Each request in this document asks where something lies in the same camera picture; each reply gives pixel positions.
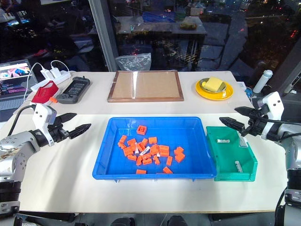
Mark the yellow plate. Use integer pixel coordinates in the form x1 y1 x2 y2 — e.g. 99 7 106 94
195 79 234 101

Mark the white charger cable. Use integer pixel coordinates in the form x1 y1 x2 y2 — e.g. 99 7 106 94
50 60 71 73
24 62 47 102

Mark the grey handheld game controller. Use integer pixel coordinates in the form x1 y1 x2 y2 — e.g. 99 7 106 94
55 76 91 105

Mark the white bottle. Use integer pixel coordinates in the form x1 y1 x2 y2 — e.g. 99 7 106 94
252 70 274 94

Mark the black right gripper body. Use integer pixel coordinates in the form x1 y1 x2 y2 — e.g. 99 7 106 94
245 104 271 136

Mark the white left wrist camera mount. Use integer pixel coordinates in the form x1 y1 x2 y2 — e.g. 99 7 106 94
32 104 58 147

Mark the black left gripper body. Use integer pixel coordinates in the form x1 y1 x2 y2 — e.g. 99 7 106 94
48 114 71 143

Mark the yellow sponge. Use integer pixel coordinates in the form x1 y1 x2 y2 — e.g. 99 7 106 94
204 76 224 91

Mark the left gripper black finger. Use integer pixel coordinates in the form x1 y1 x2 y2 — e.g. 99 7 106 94
68 123 92 140
55 113 78 123

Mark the metal bowl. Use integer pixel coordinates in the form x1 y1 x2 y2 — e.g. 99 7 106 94
199 79 228 93

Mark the green plastic bin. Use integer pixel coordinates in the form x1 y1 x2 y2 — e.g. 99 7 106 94
206 126 258 182

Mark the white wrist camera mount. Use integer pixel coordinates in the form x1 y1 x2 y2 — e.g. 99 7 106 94
32 104 58 147
257 91 285 141

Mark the white charger plug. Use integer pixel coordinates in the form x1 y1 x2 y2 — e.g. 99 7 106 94
50 67 63 79
41 68 53 80

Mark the clear plastic bag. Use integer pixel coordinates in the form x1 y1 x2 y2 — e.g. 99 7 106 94
115 52 152 72

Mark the red pouch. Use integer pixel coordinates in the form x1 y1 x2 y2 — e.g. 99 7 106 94
31 80 60 105

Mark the open laptop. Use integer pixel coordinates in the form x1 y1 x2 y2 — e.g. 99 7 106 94
0 59 39 112

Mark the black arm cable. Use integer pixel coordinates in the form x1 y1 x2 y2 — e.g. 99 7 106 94
262 117 301 125
7 105 36 137

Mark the blue plastic tray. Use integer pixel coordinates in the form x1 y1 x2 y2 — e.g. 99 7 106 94
92 117 218 183

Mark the white power strip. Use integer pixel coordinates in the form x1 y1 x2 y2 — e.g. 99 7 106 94
30 70 71 93

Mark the wooden framed board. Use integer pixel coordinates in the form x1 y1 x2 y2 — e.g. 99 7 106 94
107 70 185 103

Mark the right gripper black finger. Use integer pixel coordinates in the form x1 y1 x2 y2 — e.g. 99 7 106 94
219 117 250 137
234 106 256 118

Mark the grey window frame post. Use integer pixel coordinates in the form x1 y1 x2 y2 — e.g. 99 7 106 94
88 0 119 73

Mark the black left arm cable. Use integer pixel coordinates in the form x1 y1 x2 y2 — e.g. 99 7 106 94
7 105 36 137

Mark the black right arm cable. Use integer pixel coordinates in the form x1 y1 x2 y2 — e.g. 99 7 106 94
262 117 301 125

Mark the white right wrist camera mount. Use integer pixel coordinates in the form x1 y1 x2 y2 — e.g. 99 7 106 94
257 91 285 141

